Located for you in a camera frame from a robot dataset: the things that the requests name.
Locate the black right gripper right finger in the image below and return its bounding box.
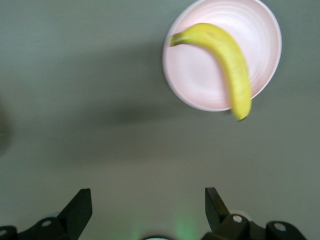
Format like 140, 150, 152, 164
202, 186, 252, 240

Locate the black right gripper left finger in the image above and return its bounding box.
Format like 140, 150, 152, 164
18, 188, 93, 240

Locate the yellow banana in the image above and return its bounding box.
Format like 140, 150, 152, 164
169, 22, 252, 123

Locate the pink round plate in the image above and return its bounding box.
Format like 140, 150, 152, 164
161, 0, 283, 112

